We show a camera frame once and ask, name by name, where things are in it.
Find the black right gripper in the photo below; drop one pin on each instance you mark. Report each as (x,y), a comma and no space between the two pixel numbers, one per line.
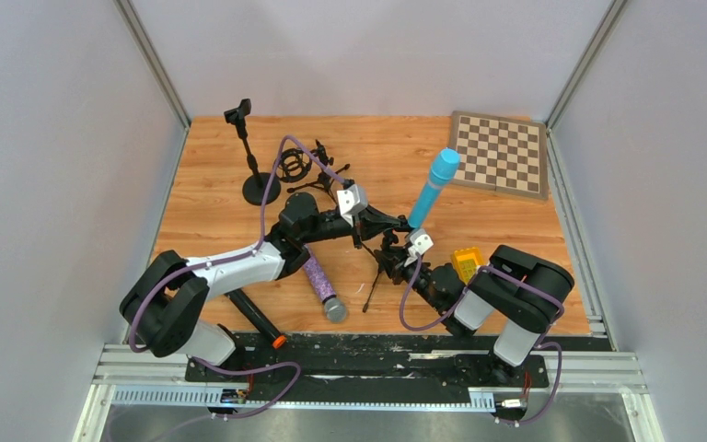
(396,257)

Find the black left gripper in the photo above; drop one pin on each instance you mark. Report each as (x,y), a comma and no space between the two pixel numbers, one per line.
(362,221)

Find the black tripod clip stand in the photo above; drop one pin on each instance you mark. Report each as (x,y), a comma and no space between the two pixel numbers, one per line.
(389,238)

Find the blue toy microphone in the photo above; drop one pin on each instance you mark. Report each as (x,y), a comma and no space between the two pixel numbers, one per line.
(442,170)

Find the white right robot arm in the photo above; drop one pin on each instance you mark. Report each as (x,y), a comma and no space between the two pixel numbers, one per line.
(527,290)

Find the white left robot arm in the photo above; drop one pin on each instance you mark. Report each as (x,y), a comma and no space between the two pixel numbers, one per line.
(165,304)

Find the round base microphone stand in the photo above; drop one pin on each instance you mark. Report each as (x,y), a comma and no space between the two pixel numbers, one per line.
(255,186)

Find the purple glitter microphone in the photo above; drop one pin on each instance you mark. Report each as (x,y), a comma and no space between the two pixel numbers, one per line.
(334,309)

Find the yellow toy brick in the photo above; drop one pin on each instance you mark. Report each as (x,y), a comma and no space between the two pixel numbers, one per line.
(467,262)

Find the wooden chessboard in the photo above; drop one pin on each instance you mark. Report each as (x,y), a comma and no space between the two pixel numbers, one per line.
(500,154)

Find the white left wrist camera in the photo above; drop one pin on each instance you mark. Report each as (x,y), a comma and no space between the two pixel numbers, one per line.
(352,200)

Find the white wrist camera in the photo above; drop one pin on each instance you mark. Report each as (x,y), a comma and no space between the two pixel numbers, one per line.
(418,242)
(352,200)

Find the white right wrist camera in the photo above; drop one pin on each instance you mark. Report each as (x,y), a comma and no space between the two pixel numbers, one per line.
(418,242)

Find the tripod stand with shock mount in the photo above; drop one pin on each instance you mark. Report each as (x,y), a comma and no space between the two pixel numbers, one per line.
(293,166)

